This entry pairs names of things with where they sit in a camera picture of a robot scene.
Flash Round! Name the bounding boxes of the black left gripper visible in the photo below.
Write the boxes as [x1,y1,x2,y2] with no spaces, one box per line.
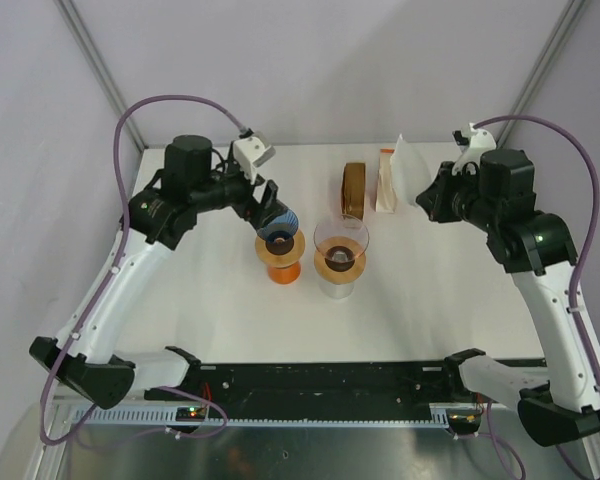
[191,153,288,230]

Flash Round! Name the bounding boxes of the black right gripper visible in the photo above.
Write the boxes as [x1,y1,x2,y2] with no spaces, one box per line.
[417,161,501,232]

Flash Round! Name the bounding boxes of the blue ribbed glass dripper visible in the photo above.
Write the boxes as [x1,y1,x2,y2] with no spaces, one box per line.
[257,209,299,243]

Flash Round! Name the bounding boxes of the white paper coffee filter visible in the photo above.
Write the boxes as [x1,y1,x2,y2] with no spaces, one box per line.
[390,134,432,208]

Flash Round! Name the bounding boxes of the wooden dripper holder ring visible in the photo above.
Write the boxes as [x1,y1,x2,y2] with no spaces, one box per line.
[254,233,306,270]

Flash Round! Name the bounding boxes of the orange glass carafe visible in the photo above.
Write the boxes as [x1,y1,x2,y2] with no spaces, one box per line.
[267,262,301,285]

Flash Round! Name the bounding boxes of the pink glass dripper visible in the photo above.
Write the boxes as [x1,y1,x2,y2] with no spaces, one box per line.
[313,214,370,271]

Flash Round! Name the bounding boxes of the clear glass carafe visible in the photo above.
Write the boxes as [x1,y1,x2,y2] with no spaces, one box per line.
[319,279,355,300]

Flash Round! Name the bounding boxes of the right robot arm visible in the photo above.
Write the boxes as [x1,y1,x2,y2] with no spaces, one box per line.
[416,149,600,447]

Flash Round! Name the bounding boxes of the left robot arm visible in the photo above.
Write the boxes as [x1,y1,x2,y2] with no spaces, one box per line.
[29,132,287,409]

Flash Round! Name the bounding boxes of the orange box of white filters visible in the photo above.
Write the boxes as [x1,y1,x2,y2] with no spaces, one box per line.
[375,148,397,214]

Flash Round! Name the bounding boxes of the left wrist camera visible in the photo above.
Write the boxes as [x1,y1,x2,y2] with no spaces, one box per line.
[231,130,276,185]

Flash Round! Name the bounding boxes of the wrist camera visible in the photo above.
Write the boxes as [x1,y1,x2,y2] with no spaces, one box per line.
[452,123,497,175]
[231,130,276,185]

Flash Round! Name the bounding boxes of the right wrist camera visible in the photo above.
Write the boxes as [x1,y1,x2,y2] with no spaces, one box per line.
[452,123,497,175]

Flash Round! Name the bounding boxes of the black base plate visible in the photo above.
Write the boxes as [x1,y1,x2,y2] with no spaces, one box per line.
[143,360,501,424]

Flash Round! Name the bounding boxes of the grey cable duct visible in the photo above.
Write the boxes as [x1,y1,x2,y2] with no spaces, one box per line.
[69,404,483,429]

